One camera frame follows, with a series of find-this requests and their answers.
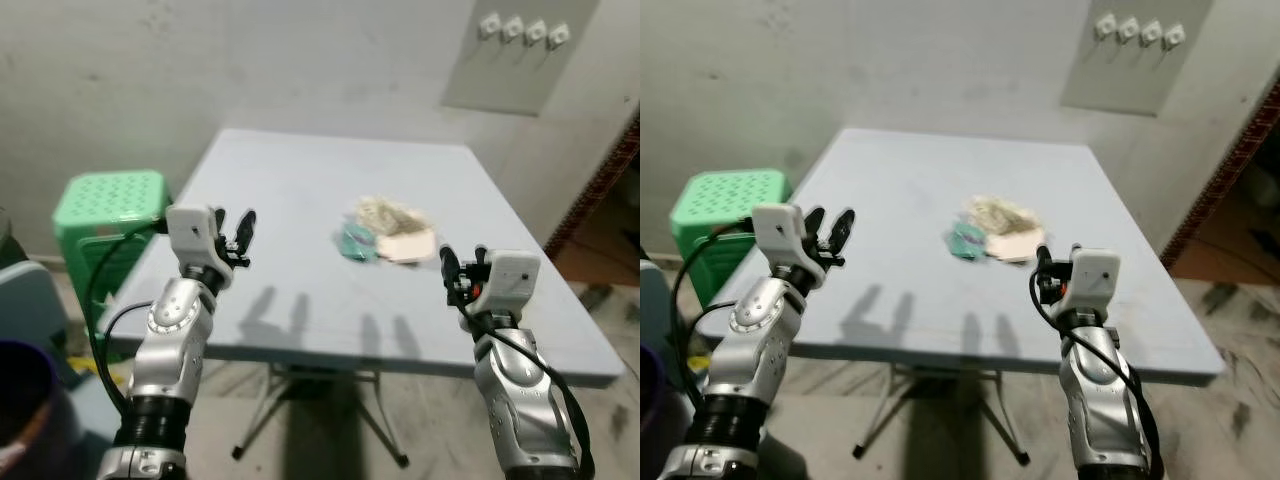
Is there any beige paper piece trash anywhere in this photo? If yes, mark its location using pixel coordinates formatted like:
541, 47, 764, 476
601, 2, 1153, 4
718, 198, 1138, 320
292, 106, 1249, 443
379, 231, 439, 265
986, 231, 1047, 264

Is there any green plastic wrapper trash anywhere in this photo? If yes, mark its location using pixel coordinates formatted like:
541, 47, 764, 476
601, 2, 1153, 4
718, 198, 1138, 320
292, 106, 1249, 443
948, 220, 991, 262
337, 221, 381, 264

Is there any dark purple rubbish bin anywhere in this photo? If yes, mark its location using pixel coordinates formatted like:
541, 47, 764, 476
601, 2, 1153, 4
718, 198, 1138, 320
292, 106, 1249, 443
640, 344, 673, 480
0, 339, 83, 480

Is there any green plastic stool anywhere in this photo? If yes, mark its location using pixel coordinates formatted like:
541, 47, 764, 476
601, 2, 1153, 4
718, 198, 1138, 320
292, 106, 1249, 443
669, 167, 793, 309
52, 169, 173, 336

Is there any grey folding table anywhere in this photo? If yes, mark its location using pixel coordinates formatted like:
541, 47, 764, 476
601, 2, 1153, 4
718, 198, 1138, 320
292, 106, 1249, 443
97, 128, 627, 469
696, 127, 1227, 468

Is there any grey-blue plastic chair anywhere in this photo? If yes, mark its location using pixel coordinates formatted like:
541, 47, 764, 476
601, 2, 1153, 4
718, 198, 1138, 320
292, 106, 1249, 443
0, 258, 81, 386
640, 258, 677, 351

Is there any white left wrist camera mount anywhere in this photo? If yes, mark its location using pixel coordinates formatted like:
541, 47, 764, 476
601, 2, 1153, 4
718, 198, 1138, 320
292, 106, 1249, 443
165, 204, 224, 267
750, 202, 810, 269

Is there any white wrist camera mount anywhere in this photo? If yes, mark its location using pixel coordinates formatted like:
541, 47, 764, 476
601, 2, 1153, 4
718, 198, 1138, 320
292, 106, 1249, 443
165, 204, 224, 267
750, 202, 810, 269
1067, 247, 1122, 314
484, 250, 543, 314

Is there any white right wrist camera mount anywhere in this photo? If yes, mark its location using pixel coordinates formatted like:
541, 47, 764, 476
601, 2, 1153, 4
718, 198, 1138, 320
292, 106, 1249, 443
484, 250, 543, 314
1067, 247, 1122, 314

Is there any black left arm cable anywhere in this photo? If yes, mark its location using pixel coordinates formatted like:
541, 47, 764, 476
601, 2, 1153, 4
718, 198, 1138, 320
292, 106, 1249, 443
670, 217, 755, 401
84, 221, 171, 413

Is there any grey wall panel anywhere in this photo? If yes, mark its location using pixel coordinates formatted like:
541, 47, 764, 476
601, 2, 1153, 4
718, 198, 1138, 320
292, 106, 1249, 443
1059, 0, 1218, 117
440, 0, 603, 117

